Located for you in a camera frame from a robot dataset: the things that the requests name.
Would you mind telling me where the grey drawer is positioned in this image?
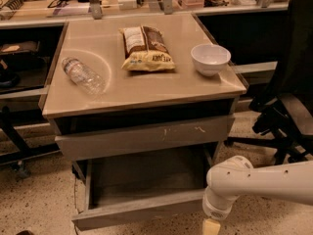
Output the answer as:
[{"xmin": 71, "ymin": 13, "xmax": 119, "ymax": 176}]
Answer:
[
  {"xmin": 72, "ymin": 145, "xmax": 210, "ymax": 231},
  {"xmin": 56, "ymin": 115, "xmax": 235, "ymax": 161}
]

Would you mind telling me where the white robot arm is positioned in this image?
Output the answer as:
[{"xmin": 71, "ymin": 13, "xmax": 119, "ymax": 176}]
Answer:
[{"xmin": 202, "ymin": 156, "xmax": 313, "ymax": 235}]

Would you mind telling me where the grey top drawer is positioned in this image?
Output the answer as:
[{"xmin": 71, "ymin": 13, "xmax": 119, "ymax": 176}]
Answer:
[{"xmin": 56, "ymin": 115, "xmax": 235, "ymax": 161}]

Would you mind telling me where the beige drawer cabinet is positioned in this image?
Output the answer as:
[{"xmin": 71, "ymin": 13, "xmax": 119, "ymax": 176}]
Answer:
[{"xmin": 42, "ymin": 17, "xmax": 246, "ymax": 176}]

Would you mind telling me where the black office chair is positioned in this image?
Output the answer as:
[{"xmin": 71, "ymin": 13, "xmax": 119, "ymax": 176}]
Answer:
[{"xmin": 224, "ymin": 0, "xmax": 313, "ymax": 165}]

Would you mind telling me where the white bowl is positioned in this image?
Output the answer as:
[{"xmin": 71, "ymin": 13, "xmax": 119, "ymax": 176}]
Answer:
[{"xmin": 191, "ymin": 44, "xmax": 231, "ymax": 76}]

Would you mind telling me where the yellow brown chip bag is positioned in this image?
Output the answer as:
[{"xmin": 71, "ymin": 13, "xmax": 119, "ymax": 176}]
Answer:
[{"xmin": 120, "ymin": 25, "xmax": 175, "ymax": 72}]

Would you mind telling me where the clear plastic water bottle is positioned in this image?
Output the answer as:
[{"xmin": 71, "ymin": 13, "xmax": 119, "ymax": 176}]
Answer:
[{"xmin": 62, "ymin": 57, "xmax": 106, "ymax": 95}]

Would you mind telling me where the black wheeled stand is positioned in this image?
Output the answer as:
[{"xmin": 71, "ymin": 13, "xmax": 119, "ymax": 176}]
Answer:
[{"xmin": 0, "ymin": 106, "xmax": 59, "ymax": 179}]

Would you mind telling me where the long background desk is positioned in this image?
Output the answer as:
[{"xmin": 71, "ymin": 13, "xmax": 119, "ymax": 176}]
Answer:
[{"xmin": 1, "ymin": 0, "xmax": 289, "ymax": 28}]

